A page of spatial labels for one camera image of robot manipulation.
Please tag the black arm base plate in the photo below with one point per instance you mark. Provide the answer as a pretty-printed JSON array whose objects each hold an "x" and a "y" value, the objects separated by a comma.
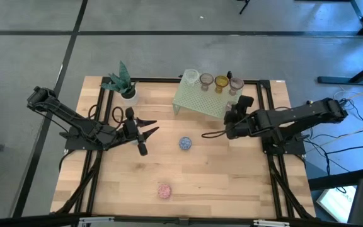
[
  {"x": 77, "y": 145},
  {"x": 295, "y": 149}
]

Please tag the pink ribbed glass candle holder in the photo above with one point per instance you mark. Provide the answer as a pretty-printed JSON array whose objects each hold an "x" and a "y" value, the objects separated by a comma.
[{"x": 236, "y": 83}]

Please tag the clear ribbed glass candle holder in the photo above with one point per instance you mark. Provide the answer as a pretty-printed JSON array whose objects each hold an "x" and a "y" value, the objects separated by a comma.
[{"x": 191, "y": 75}]

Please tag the light blue patterned candle tin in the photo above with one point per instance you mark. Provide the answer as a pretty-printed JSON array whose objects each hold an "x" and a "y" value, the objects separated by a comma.
[{"x": 135, "y": 142}]

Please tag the black tripod leg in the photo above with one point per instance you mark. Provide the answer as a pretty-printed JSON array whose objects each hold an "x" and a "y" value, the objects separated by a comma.
[{"x": 244, "y": 6}]

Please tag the green snake plant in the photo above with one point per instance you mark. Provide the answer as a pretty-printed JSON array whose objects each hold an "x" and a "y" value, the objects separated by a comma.
[{"x": 121, "y": 82}]

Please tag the brown glass cup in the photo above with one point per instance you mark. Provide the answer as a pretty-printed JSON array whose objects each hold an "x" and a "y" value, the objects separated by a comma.
[{"x": 206, "y": 79}]

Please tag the white lit screen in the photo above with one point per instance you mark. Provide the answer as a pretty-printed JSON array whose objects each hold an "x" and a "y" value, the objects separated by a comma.
[{"x": 337, "y": 201}]

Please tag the black desk leg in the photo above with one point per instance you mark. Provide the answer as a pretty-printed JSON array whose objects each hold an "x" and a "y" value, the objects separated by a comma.
[{"x": 342, "y": 178}]

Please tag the amber ribbed glass candle holder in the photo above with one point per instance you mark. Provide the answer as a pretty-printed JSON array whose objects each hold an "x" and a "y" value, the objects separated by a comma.
[{"x": 221, "y": 81}]

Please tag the white plant pot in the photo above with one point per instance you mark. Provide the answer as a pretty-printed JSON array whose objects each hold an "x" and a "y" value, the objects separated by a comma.
[{"x": 131, "y": 100}]

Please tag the black aluminium table frame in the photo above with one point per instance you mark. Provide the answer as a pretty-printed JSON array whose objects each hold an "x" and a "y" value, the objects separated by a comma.
[{"x": 156, "y": 79}]

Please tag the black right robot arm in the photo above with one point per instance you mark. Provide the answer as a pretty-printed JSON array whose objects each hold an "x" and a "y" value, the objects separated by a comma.
[{"x": 301, "y": 113}]

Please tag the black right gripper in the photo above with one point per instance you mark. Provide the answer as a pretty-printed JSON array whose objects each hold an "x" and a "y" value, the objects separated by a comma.
[{"x": 246, "y": 126}]

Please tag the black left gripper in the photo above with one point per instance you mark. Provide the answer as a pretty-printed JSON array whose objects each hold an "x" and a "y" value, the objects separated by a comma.
[{"x": 129, "y": 130}]

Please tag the black rig crossbeam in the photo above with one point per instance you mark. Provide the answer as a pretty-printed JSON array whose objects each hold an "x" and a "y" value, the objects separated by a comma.
[{"x": 27, "y": 220}]

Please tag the green perforated metal shelf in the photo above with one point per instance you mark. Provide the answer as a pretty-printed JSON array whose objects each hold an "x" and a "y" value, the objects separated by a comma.
[{"x": 197, "y": 101}]

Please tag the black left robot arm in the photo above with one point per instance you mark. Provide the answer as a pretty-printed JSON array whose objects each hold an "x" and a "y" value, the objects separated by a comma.
[{"x": 74, "y": 121}]

